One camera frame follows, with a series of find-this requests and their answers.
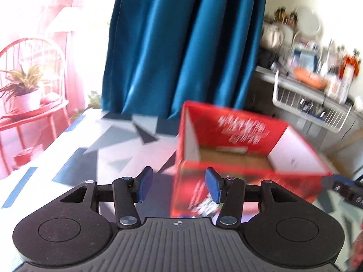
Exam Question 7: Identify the red strawberry cardboard box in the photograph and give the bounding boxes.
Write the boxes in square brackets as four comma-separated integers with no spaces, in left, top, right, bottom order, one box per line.
[170,101,332,217]

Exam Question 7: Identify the white spray bottle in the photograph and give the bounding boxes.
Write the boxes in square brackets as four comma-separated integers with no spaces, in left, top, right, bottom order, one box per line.
[338,65,354,104]

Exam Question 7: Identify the orange oval dish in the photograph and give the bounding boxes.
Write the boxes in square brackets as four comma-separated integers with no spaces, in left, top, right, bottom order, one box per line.
[294,68,326,90]

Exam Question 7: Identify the blue velvet curtain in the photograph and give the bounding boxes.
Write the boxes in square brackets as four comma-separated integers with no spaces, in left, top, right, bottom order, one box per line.
[101,0,266,119]

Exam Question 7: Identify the beige pumpkin bag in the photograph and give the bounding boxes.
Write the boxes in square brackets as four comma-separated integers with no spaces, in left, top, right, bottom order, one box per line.
[260,23,285,50]

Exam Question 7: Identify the round white vanity mirror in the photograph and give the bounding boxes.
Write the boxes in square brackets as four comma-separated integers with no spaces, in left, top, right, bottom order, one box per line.
[295,6,322,39]

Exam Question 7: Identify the pink printed backdrop cloth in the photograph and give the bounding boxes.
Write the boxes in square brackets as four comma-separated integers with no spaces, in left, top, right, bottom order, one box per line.
[1,0,115,177]

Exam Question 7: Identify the white wire basket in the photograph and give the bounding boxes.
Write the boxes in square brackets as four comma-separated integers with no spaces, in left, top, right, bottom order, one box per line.
[272,73,352,133]

